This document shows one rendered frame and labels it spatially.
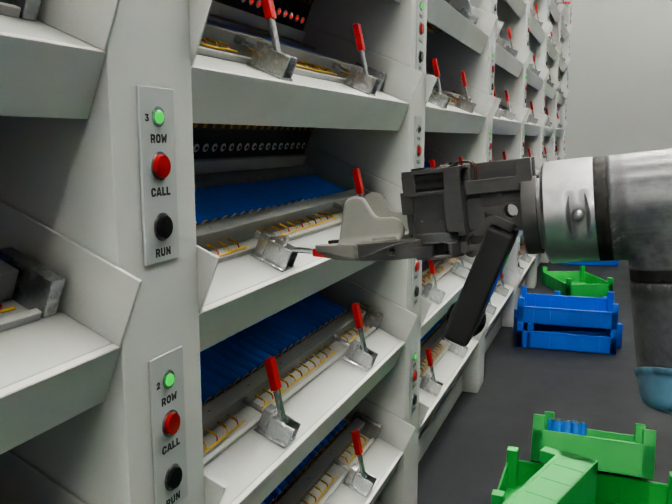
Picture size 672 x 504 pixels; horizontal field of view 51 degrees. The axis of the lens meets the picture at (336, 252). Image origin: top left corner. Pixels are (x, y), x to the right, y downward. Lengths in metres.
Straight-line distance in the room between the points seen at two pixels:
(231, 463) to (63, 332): 0.29
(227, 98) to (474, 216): 0.24
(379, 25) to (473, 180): 0.54
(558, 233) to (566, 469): 0.54
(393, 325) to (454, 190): 0.56
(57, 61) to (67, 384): 0.19
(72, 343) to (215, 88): 0.24
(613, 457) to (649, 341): 0.72
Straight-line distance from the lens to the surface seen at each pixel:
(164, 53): 0.52
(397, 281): 1.13
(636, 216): 0.60
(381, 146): 1.12
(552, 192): 0.60
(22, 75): 0.43
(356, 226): 0.65
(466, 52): 1.81
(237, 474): 0.71
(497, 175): 0.65
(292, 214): 0.85
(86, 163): 0.49
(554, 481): 1.04
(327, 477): 1.08
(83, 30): 0.48
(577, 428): 1.52
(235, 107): 0.63
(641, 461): 1.33
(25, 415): 0.45
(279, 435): 0.77
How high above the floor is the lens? 0.66
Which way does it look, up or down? 9 degrees down
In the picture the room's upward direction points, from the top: straight up
